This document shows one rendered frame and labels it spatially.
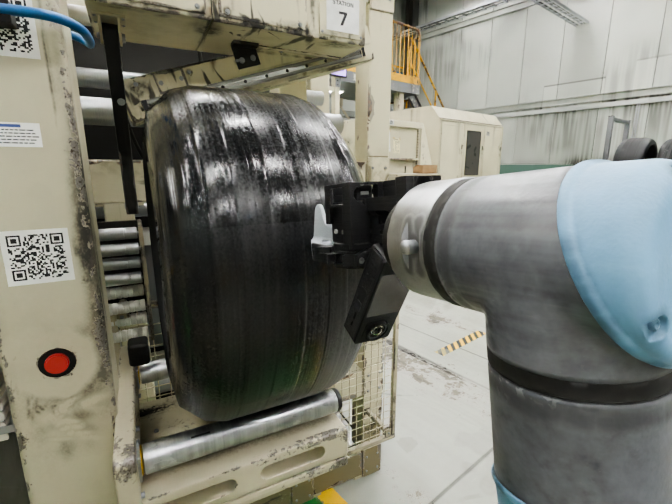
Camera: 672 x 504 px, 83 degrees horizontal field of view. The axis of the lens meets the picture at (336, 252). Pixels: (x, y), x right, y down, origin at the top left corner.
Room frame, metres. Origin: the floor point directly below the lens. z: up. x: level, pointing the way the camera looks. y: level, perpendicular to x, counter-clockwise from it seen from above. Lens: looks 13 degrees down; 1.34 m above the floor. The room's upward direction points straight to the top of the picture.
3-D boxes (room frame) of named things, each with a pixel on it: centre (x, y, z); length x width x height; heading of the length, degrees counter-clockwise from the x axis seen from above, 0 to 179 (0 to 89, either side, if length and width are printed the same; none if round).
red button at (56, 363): (0.51, 0.41, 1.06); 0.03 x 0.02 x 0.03; 118
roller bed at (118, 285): (0.94, 0.59, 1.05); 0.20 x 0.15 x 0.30; 118
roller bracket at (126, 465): (0.62, 0.38, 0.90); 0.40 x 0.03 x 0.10; 28
